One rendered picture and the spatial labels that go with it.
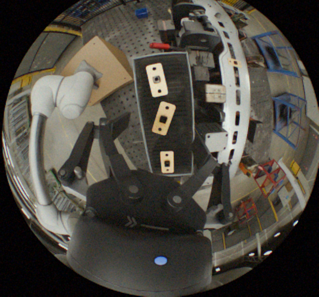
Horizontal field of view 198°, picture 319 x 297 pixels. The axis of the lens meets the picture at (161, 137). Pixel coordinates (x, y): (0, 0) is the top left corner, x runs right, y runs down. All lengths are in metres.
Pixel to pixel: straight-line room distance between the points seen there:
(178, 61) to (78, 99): 0.39
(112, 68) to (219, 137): 0.62
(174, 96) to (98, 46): 0.47
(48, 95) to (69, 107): 0.14
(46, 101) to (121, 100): 0.56
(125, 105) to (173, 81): 0.57
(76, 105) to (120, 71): 0.33
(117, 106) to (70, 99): 0.46
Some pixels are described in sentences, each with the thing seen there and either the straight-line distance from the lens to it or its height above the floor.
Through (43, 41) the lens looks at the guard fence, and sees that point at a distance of 2.53.
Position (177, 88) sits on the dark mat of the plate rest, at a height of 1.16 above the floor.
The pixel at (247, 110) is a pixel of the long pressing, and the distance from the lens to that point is 0.58.
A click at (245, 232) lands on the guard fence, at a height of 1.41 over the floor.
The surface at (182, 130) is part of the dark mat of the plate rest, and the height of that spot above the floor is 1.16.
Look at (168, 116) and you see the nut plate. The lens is 0.27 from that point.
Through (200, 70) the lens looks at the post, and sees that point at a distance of 0.35.
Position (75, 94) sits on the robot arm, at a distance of 0.47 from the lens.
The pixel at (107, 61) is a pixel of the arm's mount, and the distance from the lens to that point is 0.62.
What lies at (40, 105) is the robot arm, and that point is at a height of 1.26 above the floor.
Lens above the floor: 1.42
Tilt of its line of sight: 65 degrees down
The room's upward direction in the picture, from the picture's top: 171 degrees counter-clockwise
